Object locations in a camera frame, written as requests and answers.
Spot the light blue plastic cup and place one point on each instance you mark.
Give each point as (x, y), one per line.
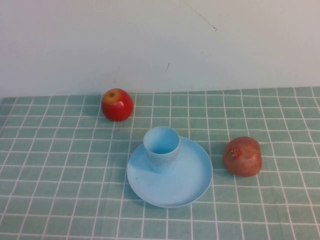
(162, 160)

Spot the light blue round plate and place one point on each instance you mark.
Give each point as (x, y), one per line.
(180, 187)

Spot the shiny red yellow apple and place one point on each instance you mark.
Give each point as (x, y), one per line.
(117, 108)

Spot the green white checked tablecloth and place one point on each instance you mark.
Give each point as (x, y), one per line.
(75, 150)

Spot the dull red apple with sticker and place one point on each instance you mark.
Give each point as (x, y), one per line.
(246, 162)

